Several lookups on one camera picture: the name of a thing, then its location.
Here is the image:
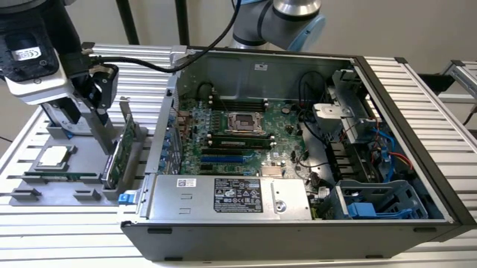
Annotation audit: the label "green RAM stick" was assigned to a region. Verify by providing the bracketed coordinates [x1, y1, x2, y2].
[24, 171, 101, 180]
[211, 138, 272, 148]

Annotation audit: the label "long black expansion slot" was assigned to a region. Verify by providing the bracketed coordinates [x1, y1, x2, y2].
[200, 147, 243, 156]

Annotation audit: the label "hard disk in blue carrier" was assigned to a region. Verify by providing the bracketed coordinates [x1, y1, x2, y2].
[46, 104, 96, 139]

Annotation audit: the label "green motherboard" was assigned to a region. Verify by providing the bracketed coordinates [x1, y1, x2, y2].
[177, 98, 311, 179]

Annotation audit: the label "blue expansion slot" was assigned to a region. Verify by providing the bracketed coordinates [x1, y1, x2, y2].
[200, 155, 245, 165]

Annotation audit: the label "silver metal drive bracket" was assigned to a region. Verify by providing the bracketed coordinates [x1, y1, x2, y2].
[311, 69, 378, 143]

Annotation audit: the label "black looped internal cable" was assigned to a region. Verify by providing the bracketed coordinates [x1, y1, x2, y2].
[299, 70, 326, 104]

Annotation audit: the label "aluminium side frame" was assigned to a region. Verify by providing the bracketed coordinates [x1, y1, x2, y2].
[416, 59, 477, 104]

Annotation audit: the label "silver CPU chip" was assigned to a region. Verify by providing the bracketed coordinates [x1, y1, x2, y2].
[37, 145, 72, 168]

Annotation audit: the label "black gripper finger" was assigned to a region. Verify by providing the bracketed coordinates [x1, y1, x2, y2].
[89, 63, 120, 116]
[58, 94, 82, 126]

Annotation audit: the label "red yellow power wires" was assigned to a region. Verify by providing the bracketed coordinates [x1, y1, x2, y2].
[388, 152, 414, 170]

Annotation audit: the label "metal CPU socket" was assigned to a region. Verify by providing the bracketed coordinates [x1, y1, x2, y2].
[224, 111, 264, 134]

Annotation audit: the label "silver power supply unit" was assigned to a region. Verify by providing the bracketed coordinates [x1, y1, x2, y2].
[137, 175, 314, 222]

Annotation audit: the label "blue case latch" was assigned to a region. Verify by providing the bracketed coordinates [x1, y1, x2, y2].
[116, 192, 133, 207]

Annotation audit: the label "black open PC case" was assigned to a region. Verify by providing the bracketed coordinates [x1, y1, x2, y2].
[118, 45, 477, 262]

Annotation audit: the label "green graphics card black shroud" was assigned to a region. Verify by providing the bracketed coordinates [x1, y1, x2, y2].
[98, 96, 137, 193]

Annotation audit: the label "grey blue disk bay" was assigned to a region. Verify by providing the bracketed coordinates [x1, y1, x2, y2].
[320, 179, 430, 221]

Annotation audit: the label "blue SATA wire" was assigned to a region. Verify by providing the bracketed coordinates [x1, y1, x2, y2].
[370, 127, 396, 184]

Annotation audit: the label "grey parts rack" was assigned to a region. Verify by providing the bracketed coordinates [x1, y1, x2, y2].
[9, 108, 152, 207]

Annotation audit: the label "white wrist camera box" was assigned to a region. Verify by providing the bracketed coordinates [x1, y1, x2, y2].
[0, 27, 77, 106]

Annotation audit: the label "thick black camera cable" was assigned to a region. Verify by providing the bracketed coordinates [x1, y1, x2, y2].
[86, 0, 241, 74]

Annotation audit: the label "silver finned chipset heat sink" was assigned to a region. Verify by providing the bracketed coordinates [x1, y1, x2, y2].
[261, 166, 285, 179]

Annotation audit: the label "black upright post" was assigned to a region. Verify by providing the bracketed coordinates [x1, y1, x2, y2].
[114, 0, 140, 45]
[175, 0, 191, 47]

